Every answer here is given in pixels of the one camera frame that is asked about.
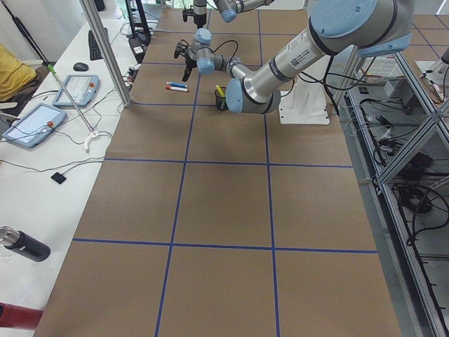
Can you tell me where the red cylinder bottle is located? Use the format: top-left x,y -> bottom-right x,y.
1,303 -> 43,330

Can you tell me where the small black square pad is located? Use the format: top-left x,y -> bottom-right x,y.
51,172 -> 67,185

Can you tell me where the near teach pendant tablet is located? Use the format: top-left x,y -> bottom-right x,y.
2,103 -> 67,149

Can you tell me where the black keyboard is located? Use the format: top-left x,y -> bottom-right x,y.
88,29 -> 102,61

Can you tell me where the long metal reacher rod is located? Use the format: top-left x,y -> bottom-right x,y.
47,65 -> 112,154

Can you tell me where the aluminium extrusion side frame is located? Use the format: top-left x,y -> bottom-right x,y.
335,46 -> 448,336

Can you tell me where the red marker pen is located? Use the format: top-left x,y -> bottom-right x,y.
165,85 -> 189,93

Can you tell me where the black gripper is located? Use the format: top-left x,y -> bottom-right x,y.
194,5 -> 207,28
182,48 -> 197,82

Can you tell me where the far teach pendant tablet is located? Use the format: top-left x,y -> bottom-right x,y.
52,74 -> 100,109

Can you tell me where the yellow cloth bag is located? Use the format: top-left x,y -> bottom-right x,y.
1,45 -> 36,102

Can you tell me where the black computer mouse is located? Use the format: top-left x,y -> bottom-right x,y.
73,62 -> 89,72

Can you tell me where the teach pendant tablet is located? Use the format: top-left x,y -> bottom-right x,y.
2,103 -> 67,149
52,74 -> 100,109

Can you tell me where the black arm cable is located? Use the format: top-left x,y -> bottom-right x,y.
210,39 -> 362,92

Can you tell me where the aluminium frame post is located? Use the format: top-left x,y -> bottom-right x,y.
79,0 -> 130,107

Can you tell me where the yellow marker pen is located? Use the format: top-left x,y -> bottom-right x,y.
215,85 -> 225,98

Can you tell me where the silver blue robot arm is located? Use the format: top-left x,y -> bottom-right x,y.
182,0 -> 273,28
174,0 -> 415,114

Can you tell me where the white power strip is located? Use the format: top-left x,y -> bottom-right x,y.
371,126 -> 393,141

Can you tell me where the black steel water bottle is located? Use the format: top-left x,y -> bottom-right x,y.
1,226 -> 51,262

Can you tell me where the black mesh pen cup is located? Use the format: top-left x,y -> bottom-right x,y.
214,89 -> 228,111

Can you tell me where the blue marker pen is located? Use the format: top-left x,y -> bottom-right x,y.
166,81 -> 188,88

